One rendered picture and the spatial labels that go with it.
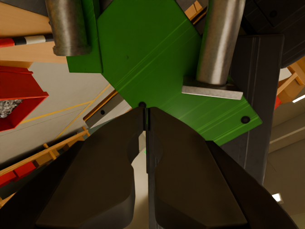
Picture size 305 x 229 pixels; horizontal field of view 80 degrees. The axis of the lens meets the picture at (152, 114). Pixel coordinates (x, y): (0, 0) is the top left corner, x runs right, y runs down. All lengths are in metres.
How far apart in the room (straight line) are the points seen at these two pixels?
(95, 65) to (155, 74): 0.07
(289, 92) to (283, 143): 3.81
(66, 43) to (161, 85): 0.11
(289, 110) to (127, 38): 9.42
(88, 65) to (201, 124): 0.15
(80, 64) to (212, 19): 0.15
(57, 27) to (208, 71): 0.15
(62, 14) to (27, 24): 0.27
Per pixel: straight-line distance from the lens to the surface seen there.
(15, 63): 0.74
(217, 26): 0.18
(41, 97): 0.74
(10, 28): 0.46
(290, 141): 7.71
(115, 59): 0.23
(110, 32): 0.22
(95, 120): 0.42
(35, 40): 0.49
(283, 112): 9.55
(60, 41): 0.21
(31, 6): 0.44
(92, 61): 0.23
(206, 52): 0.18
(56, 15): 0.21
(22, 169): 5.61
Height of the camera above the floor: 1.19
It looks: 1 degrees down
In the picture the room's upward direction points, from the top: 144 degrees clockwise
